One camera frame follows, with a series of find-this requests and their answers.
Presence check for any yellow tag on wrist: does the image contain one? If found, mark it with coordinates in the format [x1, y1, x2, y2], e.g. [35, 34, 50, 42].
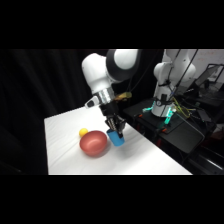
[114, 92, 133, 101]

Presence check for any blue cup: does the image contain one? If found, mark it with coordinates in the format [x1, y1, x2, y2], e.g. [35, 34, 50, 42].
[106, 128, 126, 148]

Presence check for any yellow ball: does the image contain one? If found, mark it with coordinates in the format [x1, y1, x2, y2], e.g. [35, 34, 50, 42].
[78, 127, 89, 138]

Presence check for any pink bowl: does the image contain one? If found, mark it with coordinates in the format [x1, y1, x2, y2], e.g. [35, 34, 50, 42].
[79, 130, 109, 158]

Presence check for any black curtain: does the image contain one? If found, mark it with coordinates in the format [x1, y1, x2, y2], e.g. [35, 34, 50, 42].
[0, 49, 165, 176]

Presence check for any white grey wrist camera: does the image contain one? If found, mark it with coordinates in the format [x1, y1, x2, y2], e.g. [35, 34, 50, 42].
[83, 95, 102, 110]

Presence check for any white board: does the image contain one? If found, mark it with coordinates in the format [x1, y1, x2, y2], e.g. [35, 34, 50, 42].
[195, 49, 224, 81]

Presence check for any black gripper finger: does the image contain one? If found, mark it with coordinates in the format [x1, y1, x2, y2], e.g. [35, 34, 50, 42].
[105, 119, 118, 132]
[115, 123, 126, 140]

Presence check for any yellow green cable bundle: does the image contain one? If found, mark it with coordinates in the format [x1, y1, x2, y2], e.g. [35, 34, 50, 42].
[172, 97, 198, 120]

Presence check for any dark laptop screen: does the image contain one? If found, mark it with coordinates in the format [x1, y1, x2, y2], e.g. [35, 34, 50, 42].
[194, 63, 224, 92]

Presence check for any green light on base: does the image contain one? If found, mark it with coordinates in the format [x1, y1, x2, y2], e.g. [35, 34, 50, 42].
[161, 107, 177, 128]

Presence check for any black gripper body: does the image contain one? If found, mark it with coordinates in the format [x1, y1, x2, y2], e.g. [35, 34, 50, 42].
[99, 101, 127, 130]

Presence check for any black robot stand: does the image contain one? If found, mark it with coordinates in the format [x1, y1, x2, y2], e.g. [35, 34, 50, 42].
[123, 98, 206, 155]

